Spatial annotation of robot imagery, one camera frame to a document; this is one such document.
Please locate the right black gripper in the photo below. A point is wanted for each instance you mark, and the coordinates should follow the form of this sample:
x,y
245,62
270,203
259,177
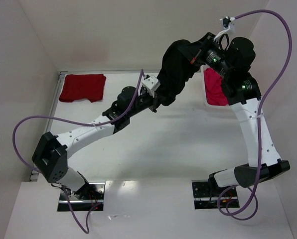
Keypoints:
x,y
204,50

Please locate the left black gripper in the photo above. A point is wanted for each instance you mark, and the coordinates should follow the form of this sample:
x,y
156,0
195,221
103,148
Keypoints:
x,y
154,100

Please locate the black t-shirt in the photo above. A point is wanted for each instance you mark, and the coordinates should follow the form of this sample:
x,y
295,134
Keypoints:
x,y
175,71

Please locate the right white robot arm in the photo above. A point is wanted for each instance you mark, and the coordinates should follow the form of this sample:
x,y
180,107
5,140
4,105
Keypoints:
x,y
244,97

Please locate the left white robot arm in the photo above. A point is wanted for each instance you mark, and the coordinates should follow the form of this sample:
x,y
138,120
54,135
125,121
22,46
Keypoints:
x,y
53,151

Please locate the white plastic basket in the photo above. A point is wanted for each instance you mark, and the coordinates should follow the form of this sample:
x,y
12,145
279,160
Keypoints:
x,y
204,93

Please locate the pink t-shirt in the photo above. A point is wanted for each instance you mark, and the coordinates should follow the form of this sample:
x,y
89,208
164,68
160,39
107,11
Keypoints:
x,y
214,93

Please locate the folded red t-shirt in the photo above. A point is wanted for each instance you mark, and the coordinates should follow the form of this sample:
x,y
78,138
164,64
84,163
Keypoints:
x,y
83,87

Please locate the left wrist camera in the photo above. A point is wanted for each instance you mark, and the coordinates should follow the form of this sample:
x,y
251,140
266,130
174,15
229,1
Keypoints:
x,y
150,84

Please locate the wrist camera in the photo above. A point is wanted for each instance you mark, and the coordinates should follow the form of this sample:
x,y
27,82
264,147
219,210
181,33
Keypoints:
x,y
228,27
150,84

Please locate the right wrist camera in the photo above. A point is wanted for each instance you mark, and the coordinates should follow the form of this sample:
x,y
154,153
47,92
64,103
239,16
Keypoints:
x,y
228,27

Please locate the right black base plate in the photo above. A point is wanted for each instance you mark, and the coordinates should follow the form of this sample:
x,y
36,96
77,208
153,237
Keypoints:
x,y
205,196

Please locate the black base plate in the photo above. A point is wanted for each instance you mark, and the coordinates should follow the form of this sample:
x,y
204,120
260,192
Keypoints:
x,y
205,196
90,198

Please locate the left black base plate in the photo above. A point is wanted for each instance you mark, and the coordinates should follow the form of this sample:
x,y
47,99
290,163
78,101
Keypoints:
x,y
90,198

